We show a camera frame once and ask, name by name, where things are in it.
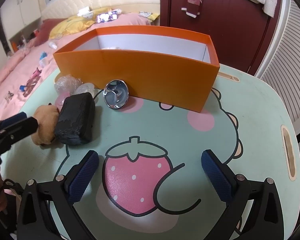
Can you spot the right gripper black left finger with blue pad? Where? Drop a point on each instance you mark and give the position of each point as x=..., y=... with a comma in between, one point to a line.
x=35, y=220

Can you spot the brown plush toy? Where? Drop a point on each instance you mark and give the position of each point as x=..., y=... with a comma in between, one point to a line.
x=47, y=117

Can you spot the black pouch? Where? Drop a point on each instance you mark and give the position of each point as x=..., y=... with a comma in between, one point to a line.
x=75, y=122

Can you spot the pink bed quilt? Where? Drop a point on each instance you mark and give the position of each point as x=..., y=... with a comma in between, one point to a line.
x=26, y=69

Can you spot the orange cardboard box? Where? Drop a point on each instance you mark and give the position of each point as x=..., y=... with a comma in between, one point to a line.
x=174, y=66

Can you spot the yellow pillow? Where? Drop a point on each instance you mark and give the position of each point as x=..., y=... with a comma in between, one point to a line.
x=100, y=18

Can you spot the white fluffy cloth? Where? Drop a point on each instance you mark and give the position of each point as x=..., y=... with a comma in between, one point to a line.
x=111, y=48

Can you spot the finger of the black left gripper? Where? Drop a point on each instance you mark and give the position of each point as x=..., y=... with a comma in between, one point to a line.
x=13, y=119
x=16, y=132

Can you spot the clear plastic ball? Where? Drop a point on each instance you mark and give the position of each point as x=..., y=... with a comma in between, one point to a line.
x=67, y=85

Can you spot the green cartoon table mat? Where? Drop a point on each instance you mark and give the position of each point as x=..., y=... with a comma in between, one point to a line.
x=150, y=183

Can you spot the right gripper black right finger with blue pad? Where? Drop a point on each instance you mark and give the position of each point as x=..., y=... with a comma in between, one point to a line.
x=265, y=218

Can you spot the dark red wooden door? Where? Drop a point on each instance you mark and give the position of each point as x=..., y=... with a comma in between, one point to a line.
x=239, y=29

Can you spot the white wardrobe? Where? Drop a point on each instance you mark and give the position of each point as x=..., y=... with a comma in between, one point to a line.
x=19, y=22

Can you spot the silver metal funnel cup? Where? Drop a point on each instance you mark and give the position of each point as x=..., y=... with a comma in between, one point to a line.
x=116, y=94

